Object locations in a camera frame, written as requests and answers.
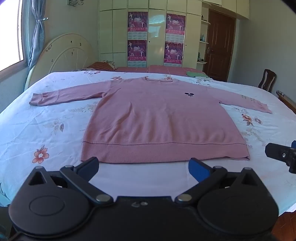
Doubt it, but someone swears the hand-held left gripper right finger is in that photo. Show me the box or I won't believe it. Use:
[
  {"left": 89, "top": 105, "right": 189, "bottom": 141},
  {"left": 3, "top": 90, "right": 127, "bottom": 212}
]
[{"left": 174, "top": 158, "right": 262, "bottom": 206}]

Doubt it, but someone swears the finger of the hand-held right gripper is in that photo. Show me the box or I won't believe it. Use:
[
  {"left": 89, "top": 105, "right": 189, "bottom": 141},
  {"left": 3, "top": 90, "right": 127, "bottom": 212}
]
[{"left": 265, "top": 140, "right": 296, "bottom": 174}]

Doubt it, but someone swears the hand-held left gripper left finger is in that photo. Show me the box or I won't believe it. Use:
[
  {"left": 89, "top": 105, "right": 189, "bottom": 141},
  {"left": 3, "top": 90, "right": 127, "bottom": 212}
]
[{"left": 28, "top": 157, "right": 114, "bottom": 207}]

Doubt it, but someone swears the pink knit sweater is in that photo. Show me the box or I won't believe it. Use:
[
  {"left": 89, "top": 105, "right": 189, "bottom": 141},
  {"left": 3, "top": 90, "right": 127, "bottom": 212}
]
[{"left": 29, "top": 77, "right": 273, "bottom": 164}]

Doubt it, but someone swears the brown wooden furniture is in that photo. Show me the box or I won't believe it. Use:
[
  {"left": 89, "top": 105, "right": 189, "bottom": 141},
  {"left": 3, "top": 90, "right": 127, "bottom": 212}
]
[{"left": 276, "top": 90, "right": 296, "bottom": 107}]

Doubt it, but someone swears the white floral bedsheet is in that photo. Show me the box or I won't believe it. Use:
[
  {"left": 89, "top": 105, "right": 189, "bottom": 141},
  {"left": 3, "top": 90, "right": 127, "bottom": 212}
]
[{"left": 0, "top": 69, "right": 296, "bottom": 219}]

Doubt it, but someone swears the wooden chair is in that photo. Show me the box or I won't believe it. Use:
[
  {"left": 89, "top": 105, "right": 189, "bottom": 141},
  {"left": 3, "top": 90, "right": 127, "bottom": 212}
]
[{"left": 258, "top": 69, "right": 277, "bottom": 93}]

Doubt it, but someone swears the orange striped pillow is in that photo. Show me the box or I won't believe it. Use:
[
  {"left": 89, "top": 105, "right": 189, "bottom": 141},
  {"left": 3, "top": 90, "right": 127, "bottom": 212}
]
[{"left": 86, "top": 60, "right": 118, "bottom": 71}]

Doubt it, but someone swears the red checked blanket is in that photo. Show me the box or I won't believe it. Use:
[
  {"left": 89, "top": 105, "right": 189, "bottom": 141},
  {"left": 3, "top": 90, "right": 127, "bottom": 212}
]
[{"left": 115, "top": 65, "right": 208, "bottom": 77}]

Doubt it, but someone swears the cream round headboard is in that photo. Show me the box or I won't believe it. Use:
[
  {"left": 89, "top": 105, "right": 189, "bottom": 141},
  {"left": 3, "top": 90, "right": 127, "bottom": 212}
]
[{"left": 24, "top": 32, "right": 98, "bottom": 90}]

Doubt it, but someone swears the brown wooden door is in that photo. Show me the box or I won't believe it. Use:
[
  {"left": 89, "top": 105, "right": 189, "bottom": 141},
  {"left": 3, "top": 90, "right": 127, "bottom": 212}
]
[{"left": 203, "top": 9, "right": 237, "bottom": 82}]

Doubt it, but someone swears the white corner shelf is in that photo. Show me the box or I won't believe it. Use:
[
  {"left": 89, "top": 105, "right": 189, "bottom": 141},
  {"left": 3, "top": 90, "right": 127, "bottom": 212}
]
[{"left": 197, "top": 13, "right": 211, "bottom": 64}]

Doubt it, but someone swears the cream wardrobe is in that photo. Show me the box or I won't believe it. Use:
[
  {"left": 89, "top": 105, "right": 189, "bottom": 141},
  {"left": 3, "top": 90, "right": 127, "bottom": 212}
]
[{"left": 98, "top": 0, "right": 203, "bottom": 69}]

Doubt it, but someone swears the blue curtain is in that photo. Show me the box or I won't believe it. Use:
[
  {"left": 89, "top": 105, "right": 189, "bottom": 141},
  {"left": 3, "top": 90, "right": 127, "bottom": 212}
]
[{"left": 27, "top": 0, "right": 49, "bottom": 70}]

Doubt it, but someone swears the cream overhead cabinet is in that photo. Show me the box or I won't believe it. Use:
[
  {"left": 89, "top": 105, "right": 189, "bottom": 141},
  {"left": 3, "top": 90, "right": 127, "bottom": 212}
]
[{"left": 201, "top": 0, "right": 250, "bottom": 20}]

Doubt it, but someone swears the window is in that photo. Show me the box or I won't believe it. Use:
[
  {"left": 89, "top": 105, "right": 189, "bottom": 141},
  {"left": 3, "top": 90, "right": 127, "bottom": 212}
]
[{"left": 0, "top": 0, "right": 25, "bottom": 73}]

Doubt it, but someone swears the purple wall poster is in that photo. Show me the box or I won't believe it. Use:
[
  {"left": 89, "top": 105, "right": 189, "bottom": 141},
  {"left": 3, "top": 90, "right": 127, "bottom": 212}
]
[
  {"left": 127, "top": 11, "right": 149, "bottom": 41},
  {"left": 127, "top": 39, "right": 147, "bottom": 68},
  {"left": 164, "top": 41, "right": 184, "bottom": 68},
  {"left": 165, "top": 13, "right": 186, "bottom": 42}
]

